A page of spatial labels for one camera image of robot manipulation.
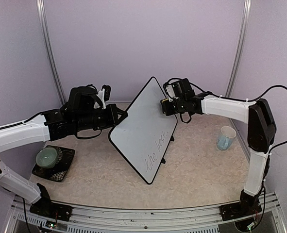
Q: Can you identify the aluminium front rail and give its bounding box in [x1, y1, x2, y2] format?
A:
[2, 193, 287, 233]

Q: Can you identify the light blue ceramic mug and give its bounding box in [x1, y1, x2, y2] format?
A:
[217, 126, 236, 151]

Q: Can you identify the left aluminium corner post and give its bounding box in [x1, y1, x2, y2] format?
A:
[36, 0, 66, 105]

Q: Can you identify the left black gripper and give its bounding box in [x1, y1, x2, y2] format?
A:
[75, 104, 128, 132]

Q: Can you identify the whiteboard wire stand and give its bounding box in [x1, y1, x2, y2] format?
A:
[161, 135, 175, 164]

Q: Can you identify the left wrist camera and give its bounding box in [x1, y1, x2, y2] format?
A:
[94, 85, 111, 109]

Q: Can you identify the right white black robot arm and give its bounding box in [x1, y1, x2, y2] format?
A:
[160, 78, 277, 221]

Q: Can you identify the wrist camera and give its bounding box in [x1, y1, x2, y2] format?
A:
[94, 85, 111, 109]
[163, 80, 176, 101]

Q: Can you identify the pale green ceramic bowl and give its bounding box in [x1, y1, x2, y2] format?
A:
[35, 147, 58, 169]

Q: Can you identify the right aluminium corner post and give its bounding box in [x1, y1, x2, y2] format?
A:
[225, 0, 252, 97]

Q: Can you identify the white whiteboard black frame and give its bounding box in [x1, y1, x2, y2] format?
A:
[108, 77, 178, 184]

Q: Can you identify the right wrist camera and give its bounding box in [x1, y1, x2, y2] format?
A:
[163, 80, 176, 101]

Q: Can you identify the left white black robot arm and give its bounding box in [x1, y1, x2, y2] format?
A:
[0, 84, 128, 221]

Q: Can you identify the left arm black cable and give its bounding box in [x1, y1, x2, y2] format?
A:
[75, 130, 102, 140]

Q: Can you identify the aluminium corner post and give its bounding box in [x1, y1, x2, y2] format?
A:
[36, 0, 66, 105]
[225, 0, 252, 97]

